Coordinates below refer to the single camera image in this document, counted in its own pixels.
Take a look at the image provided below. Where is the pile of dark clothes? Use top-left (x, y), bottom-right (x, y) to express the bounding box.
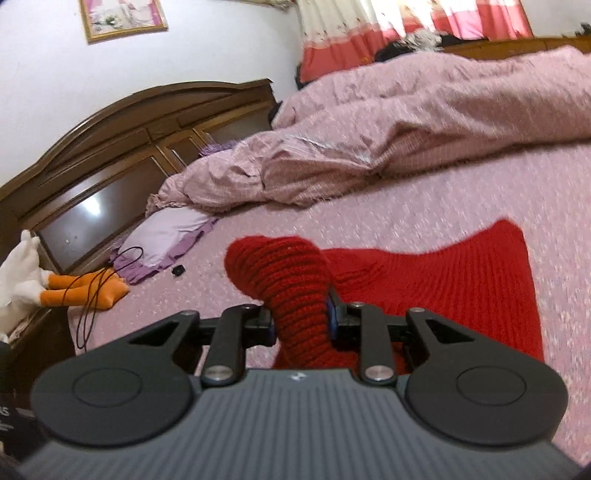
top-left (374, 29), bottom-right (466, 62)

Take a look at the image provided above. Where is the black cord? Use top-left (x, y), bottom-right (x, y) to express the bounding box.
top-left (59, 245), bottom-right (146, 351)

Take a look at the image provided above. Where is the pink crumpled duvet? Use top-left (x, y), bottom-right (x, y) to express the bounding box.
top-left (146, 46), bottom-right (590, 213)

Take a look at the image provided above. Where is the orange white plush toy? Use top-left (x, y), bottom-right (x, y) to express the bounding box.
top-left (1, 230), bottom-right (129, 343)

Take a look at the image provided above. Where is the purple pillow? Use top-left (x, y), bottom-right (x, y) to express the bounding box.
top-left (110, 207), bottom-right (218, 285)

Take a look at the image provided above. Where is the small black clip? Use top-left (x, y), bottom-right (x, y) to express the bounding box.
top-left (171, 265), bottom-right (185, 277)

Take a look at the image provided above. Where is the pink floral bed sheet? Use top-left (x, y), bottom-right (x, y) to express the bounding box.
top-left (87, 143), bottom-right (590, 463)

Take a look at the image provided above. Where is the dark wooden headboard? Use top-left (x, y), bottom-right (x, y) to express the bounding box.
top-left (0, 78), bottom-right (281, 407)

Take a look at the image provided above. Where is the framed wall picture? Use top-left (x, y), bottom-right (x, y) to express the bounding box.
top-left (78, 0), bottom-right (168, 44)

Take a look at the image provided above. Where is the wooden bedside shelf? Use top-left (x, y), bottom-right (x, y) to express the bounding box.
top-left (443, 35), bottom-right (591, 60)

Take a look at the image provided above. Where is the red knit cardigan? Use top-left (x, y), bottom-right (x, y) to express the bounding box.
top-left (224, 220), bottom-right (544, 370)

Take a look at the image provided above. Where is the red and cream curtain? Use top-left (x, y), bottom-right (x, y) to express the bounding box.
top-left (297, 0), bottom-right (533, 83)

